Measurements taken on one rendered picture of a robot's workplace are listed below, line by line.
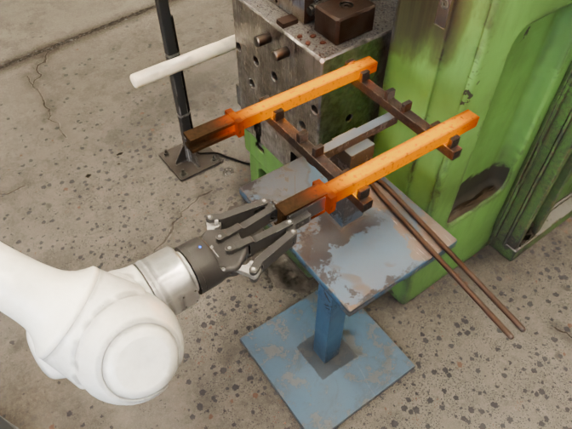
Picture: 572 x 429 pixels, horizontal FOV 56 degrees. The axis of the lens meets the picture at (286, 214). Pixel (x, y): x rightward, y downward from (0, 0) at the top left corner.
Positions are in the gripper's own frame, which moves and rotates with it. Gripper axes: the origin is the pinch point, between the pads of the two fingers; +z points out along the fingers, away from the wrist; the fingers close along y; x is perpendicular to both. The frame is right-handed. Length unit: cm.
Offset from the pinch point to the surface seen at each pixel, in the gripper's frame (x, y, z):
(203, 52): -34, -94, 34
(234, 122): -0.3, -23.2, 2.6
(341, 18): 0, -39, 41
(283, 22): -5, -53, 35
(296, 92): -0.3, -23.9, 17.0
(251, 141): -55, -69, 35
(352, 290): -27.5, 4.5, 10.3
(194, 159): -94, -112, 33
